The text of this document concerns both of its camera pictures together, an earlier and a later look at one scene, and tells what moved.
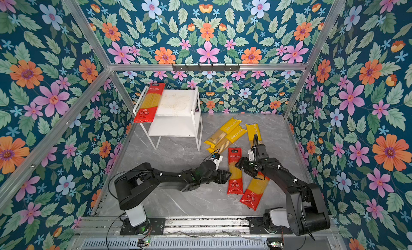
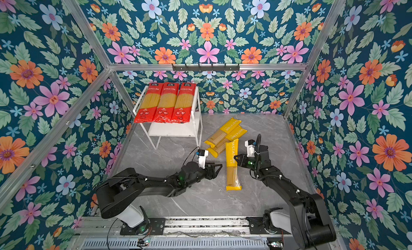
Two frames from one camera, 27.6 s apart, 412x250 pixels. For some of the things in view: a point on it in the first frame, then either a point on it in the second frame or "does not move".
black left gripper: [222, 173] -> [214, 174]
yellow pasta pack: [232, 124] does not move
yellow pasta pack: [252, 129] -> [232, 149]
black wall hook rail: [205, 67] does not move
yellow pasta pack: [234, 137] does not move
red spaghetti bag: [150, 103] does not move
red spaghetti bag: [235, 183] -> [166, 105]
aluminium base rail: [193, 233] does not move
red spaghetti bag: [254, 190] -> [183, 107]
